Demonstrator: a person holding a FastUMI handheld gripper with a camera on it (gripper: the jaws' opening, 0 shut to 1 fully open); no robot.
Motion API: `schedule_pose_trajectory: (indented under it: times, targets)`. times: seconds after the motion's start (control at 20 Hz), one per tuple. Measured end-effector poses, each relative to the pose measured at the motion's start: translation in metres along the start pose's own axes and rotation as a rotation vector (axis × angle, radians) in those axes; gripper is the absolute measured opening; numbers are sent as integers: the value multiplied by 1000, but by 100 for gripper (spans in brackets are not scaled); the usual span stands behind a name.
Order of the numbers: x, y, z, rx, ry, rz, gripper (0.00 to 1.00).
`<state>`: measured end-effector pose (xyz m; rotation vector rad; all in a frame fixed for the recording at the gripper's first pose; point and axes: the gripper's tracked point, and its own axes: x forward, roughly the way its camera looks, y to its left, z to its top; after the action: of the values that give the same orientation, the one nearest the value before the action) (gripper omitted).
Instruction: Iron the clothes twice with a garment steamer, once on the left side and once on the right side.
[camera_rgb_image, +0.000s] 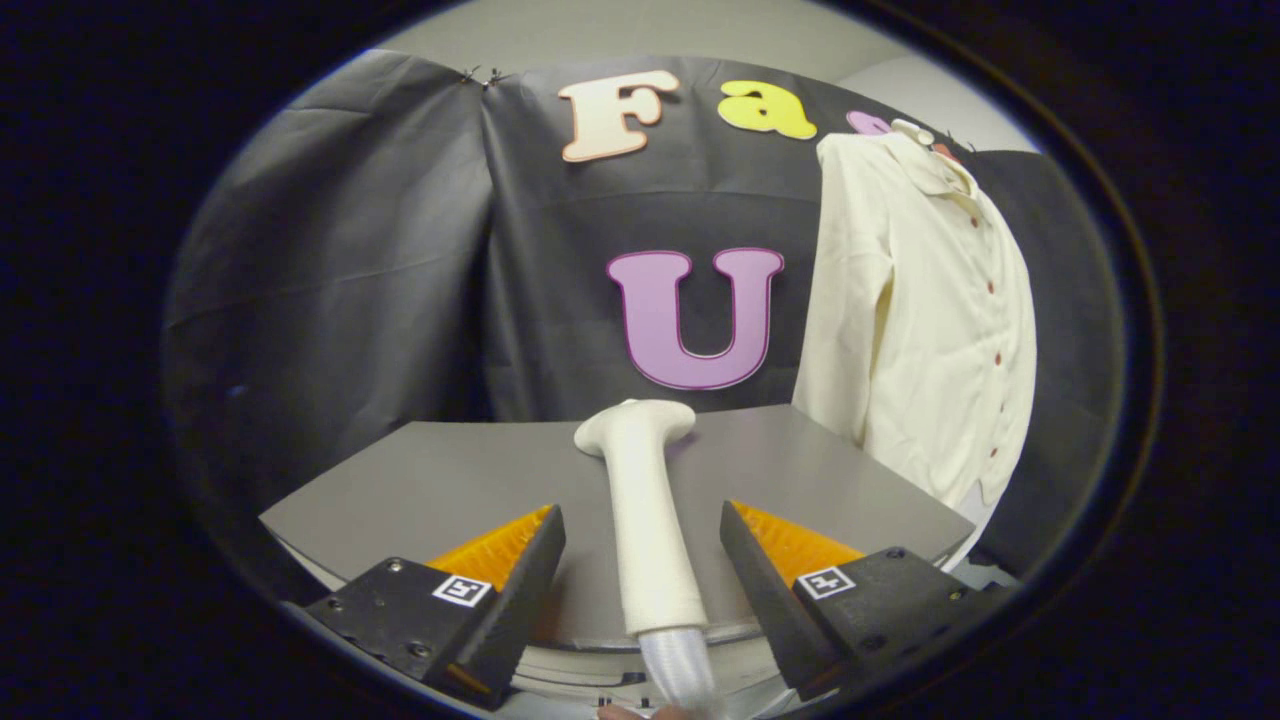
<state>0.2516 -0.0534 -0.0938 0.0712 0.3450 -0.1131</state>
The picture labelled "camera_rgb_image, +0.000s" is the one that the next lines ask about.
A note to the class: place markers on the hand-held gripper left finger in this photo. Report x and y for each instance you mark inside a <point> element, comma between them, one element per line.
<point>522,600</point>

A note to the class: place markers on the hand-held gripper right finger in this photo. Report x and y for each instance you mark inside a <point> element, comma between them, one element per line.
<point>765,600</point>

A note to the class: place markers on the white garment steamer head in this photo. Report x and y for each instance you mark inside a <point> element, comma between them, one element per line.
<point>650,520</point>

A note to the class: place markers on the cream button shirt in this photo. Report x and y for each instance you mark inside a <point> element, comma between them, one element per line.
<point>920,320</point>

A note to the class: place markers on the white clothes hanger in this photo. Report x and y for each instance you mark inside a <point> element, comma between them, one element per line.
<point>912,130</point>

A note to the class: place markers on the black binder clips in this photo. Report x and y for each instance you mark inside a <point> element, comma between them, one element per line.
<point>483,76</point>

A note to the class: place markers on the black backdrop cloth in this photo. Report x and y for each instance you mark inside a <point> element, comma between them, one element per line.
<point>350,300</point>

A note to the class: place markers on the grey top cabinet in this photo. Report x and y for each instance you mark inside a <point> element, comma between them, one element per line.
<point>450,490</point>

